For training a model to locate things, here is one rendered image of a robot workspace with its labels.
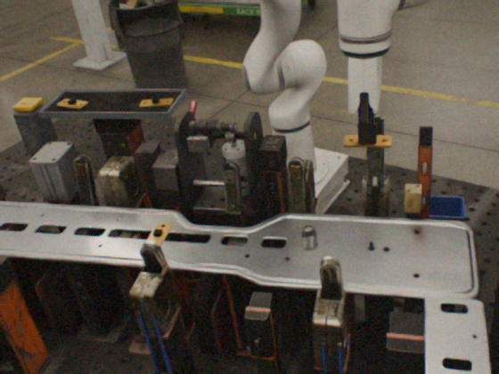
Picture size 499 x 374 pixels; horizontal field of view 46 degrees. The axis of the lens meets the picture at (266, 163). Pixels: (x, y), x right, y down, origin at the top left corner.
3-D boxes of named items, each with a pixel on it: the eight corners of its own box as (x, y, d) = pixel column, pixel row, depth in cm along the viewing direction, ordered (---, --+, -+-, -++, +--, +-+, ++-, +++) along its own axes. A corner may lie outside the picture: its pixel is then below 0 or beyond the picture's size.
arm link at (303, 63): (265, 117, 175) (251, 45, 161) (322, 101, 178) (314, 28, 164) (277, 137, 166) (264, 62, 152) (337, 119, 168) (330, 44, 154)
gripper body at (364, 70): (345, 31, 99) (347, 91, 105) (339, 54, 91) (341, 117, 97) (389, 29, 98) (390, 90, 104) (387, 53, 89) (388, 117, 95)
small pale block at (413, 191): (402, 315, 141) (404, 192, 121) (402, 304, 143) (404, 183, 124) (417, 317, 140) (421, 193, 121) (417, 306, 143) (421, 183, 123)
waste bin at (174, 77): (114, 101, 439) (88, 6, 401) (161, 73, 475) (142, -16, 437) (164, 111, 413) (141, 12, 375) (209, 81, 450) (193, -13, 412)
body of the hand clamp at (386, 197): (364, 305, 145) (361, 190, 126) (366, 286, 150) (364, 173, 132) (388, 307, 143) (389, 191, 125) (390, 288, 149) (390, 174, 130)
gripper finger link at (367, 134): (357, 109, 100) (358, 142, 104) (355, 117, 98) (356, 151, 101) (376, 109, 100) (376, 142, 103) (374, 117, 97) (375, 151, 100)
